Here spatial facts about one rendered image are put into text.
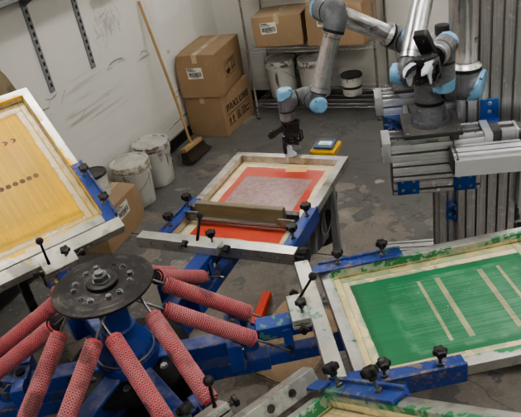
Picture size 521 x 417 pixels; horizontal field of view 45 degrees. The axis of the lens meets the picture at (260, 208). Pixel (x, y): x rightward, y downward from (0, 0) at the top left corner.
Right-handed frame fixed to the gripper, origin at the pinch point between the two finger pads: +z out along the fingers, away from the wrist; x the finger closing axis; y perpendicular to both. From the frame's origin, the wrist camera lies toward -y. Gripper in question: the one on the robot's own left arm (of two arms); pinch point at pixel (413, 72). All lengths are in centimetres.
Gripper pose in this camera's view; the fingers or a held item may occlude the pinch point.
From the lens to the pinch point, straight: 192.4
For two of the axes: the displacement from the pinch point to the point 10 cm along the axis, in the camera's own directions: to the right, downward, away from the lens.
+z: -4.9, 5.1, -7.0
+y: 2.7, 8.6, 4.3
